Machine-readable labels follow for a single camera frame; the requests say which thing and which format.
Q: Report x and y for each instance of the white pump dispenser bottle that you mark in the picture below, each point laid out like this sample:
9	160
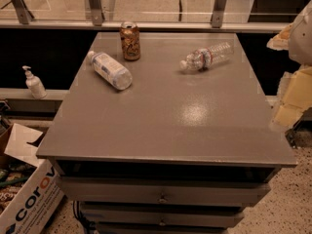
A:
34	84

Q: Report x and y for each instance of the brown soda can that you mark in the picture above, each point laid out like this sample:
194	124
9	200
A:
129	34

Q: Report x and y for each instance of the blue label plastic bottle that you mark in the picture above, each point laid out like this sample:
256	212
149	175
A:
111	70

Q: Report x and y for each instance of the clear crushed plastic bottle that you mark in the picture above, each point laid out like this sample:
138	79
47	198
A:
204	58

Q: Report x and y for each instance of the metal railing frame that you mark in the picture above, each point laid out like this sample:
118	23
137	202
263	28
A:
189	15

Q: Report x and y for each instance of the grey drawer cabinet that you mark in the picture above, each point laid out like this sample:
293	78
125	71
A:
175	153

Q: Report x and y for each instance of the white cardboard box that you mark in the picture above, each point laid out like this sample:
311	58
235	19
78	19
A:
38	198

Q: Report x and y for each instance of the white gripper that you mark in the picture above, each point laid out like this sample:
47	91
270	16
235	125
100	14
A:
301	39

